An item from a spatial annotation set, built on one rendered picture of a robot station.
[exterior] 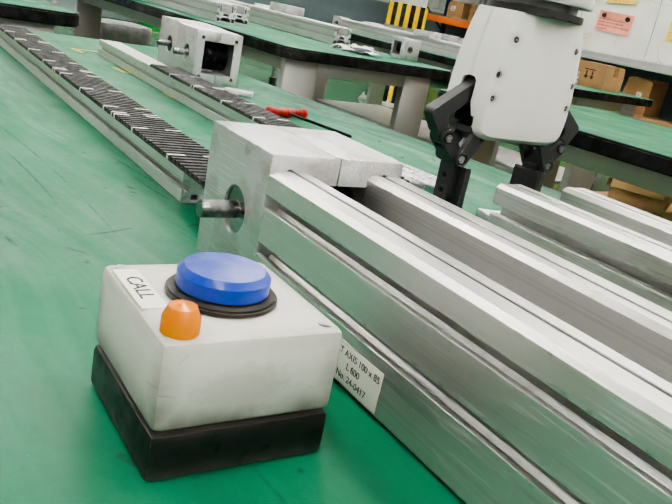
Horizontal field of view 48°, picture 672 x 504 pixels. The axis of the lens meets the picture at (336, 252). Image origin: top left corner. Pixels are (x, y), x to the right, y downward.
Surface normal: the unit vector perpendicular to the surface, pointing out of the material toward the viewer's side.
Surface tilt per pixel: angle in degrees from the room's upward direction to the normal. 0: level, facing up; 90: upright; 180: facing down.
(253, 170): 90
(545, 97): 92
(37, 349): 0
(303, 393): 90
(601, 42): 90
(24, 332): 0
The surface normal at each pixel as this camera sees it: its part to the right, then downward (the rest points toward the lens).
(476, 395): -0.83, 0.01
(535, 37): 0.43, 0.35
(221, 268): 0.18, -0.92
